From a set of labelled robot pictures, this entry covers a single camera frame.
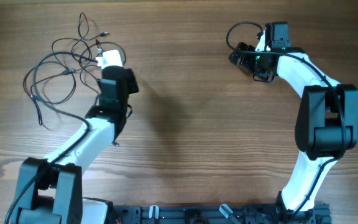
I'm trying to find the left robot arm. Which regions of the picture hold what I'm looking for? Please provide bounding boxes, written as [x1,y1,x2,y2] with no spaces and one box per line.
[4,65,139,223]

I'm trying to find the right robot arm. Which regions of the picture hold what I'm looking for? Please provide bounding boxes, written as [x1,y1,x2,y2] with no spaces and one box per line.
[229,22,358,213]

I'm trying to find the right camera black cable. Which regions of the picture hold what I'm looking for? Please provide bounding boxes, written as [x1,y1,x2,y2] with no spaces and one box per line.
[226,21,347,220]

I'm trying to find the camera black cable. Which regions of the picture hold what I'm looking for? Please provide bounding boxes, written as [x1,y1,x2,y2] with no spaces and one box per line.
[226,21,347,220]
[4,51,99,224]

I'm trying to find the left camera black cable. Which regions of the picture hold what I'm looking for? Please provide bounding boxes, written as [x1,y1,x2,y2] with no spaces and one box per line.
[4,51,99,224]

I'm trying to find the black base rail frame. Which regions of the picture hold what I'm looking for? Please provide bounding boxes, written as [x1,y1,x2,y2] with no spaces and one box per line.
[104,203,332,224]

